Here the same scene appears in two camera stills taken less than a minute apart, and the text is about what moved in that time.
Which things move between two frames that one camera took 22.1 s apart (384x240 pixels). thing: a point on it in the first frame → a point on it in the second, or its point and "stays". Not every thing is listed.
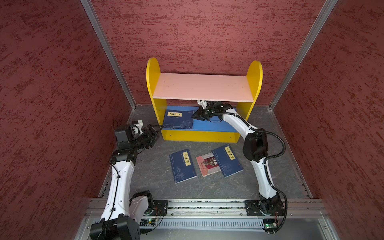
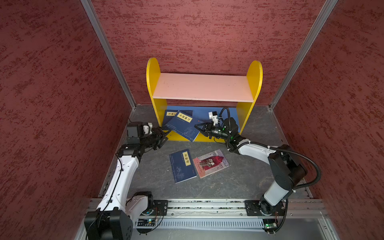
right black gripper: (201, 115) → (208, 129)
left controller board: (147, 222) stays
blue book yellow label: (227, 160) → (184, 124)
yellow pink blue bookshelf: (174, 97) stays
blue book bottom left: (182, 166) stays
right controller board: (270, 225) stays
